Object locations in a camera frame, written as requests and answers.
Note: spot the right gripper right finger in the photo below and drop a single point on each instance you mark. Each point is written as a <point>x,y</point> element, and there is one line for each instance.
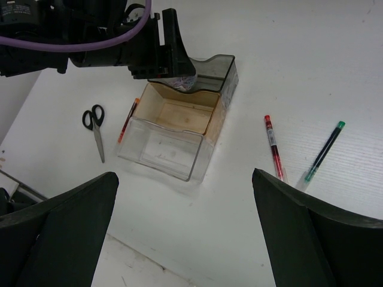
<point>313,243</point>

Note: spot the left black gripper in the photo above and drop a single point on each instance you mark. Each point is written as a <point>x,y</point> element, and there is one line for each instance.
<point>37,35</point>

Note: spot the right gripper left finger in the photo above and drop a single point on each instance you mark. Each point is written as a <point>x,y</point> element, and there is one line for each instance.
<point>57,242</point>

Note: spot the small clear clip jar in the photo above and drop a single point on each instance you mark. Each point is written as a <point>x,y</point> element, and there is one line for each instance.
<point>183,83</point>

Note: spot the red pen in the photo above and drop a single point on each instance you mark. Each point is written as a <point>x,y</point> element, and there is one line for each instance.
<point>132,110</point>
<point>281,174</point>

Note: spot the grey smoked plastic tray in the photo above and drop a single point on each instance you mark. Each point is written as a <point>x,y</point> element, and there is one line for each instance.
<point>216,74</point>

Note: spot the green pen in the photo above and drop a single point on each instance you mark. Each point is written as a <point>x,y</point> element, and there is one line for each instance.
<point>308,175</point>

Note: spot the clear plastic tray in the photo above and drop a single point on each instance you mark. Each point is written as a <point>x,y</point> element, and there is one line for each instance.
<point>181,154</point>

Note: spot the black handled scissors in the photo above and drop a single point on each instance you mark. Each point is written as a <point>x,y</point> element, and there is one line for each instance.
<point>92,120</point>

